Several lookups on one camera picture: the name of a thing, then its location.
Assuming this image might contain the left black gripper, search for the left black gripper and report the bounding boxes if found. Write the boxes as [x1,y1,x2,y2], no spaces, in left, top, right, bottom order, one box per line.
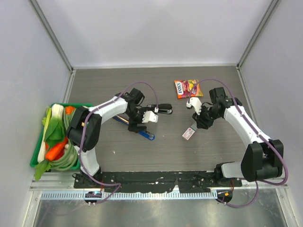
[126,108,151,133]

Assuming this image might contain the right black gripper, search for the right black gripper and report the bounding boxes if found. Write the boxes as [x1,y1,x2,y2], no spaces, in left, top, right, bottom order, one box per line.
[193,105,221,130]

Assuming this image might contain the small staple box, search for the small staple box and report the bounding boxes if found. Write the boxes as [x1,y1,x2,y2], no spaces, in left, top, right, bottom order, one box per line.
[182,123,197,140]

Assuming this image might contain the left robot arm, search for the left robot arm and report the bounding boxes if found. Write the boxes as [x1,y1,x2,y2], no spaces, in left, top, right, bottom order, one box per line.
[66,88,146,189]

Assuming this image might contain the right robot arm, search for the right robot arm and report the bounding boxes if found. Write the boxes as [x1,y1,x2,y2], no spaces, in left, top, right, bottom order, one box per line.
[187,87,284,187]

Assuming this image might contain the Fox's candy bag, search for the Fox's candy bag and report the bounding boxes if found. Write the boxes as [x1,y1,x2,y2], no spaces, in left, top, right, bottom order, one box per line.
[174,79,203,99]

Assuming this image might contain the toy green beans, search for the toy green beans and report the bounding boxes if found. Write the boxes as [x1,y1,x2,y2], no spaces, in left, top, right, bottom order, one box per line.
[50,106,78,171]

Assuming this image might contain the toy bok choy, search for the toy bok choy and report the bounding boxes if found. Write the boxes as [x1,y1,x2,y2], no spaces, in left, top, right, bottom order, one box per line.
[34,104,65,181]

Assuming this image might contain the toy carrot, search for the toy carrot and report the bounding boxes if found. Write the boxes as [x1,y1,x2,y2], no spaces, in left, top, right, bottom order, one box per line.
[45,137,68,161]

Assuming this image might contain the green plastic tray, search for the green plastic tray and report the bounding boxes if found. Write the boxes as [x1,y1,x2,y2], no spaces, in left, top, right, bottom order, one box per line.
[30,103,92,170]

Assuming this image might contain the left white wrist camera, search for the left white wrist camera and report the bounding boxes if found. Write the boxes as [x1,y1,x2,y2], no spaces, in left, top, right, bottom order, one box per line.
[142,111,158,123]

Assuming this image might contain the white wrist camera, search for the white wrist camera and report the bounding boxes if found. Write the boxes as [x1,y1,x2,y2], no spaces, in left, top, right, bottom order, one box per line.
[186,97,202,115]
[142,111,158,123]

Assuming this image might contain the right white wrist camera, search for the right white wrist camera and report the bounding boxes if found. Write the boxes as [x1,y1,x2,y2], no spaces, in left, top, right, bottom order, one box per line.
[186,97,202,115]

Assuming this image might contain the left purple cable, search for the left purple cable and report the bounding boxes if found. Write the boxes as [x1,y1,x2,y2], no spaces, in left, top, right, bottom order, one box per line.
[77,81,160,192]

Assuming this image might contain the purple cable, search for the purple cable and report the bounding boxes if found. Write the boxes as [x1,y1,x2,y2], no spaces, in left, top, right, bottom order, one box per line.
[77,81,160,192]
[187,79,289,186]

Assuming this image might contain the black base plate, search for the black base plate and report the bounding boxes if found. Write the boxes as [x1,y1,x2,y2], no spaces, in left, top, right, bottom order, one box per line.
[73,170,242,193]

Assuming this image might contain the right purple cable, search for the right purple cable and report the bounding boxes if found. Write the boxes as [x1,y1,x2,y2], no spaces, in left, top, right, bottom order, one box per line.
[187,79,289,186]

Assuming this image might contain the slotted cable duct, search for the slotted cable duct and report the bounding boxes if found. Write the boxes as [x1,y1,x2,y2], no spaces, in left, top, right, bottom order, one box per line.
[40,190,217,200]

